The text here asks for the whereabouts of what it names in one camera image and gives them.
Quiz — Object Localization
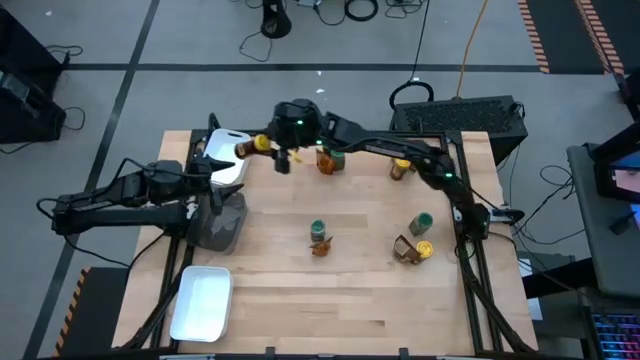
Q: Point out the large white bin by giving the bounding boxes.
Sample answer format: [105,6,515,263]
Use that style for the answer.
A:
[168,265,235,344]

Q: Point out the dark grey translucent bin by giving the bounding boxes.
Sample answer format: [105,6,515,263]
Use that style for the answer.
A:
[187,192,250,255]

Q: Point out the small white tray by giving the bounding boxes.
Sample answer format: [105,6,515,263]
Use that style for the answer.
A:
[202,128,252,187]

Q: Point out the grey desk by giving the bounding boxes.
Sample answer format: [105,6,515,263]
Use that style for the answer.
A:
[566,143,640,301]

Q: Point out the black cable coil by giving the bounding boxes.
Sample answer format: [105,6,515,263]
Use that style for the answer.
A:
[344,0,380,23]

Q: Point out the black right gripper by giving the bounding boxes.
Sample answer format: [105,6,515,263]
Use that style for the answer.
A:
[263,98,324,159]

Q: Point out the black equipment case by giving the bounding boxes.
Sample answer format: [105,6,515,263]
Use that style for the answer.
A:
[0,7,67,146]

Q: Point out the backlit keyboard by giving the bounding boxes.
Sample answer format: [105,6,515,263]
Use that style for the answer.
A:
[589,312,640,360]

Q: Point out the black cable loop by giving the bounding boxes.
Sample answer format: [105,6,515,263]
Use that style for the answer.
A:
[388,79,435,112]

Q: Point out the black floor stand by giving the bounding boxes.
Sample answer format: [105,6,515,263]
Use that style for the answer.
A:
[259,0,293,40]

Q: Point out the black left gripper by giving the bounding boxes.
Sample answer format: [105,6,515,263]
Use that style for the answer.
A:
[185,149,246,216]

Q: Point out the black computer monitor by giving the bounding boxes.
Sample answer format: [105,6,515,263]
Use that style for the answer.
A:
[592,122,640,205]

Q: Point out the black perforated computer case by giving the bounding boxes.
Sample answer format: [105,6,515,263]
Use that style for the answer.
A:
[389,94,530,165]

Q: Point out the yellow-lid spice jar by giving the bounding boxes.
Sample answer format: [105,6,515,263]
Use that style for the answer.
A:
[233,133,274,160]
[414,239,435,261]
[388,157,414,182]

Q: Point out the yellow cable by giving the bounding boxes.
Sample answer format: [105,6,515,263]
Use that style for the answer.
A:
[453,0,490,100]

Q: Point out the small black desk object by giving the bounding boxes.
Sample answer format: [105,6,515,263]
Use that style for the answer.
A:
[608,210,637,236]

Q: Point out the thin black hanging cable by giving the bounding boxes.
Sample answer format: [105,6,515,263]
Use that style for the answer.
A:
[408,0,431,82]

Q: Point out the black mat orange stripes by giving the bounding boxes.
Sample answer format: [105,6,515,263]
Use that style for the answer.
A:
[52,266,130,359]
[517,0,626,76]

